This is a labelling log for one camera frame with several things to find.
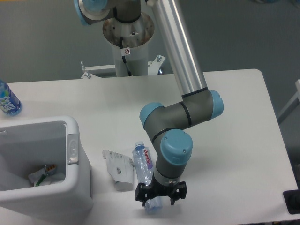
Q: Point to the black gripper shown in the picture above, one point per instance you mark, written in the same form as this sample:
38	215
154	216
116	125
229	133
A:
161	187

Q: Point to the clear crushed plastic bottle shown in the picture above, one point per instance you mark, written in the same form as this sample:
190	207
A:
144	170

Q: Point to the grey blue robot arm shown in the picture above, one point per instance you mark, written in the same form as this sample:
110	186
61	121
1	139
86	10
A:
165	126

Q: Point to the white paper carton trash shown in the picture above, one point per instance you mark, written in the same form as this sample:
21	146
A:
121	169

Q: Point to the white plastic trash can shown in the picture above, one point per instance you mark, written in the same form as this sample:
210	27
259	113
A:
26	146

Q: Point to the crumpled wrappers in bin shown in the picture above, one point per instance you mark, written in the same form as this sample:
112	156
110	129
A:
48	175

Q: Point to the black device at table edge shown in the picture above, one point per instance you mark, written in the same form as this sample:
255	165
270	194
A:
292	200

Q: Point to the blue labelled water bottle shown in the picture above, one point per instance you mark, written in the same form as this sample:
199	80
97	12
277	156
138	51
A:
9	102

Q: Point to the white metal base frame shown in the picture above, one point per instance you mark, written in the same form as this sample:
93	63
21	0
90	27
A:
159	66

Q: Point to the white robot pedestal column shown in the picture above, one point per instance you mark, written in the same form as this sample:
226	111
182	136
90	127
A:
129	43

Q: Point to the white frame at right edge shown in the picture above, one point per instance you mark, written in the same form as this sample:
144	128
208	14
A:
290	105

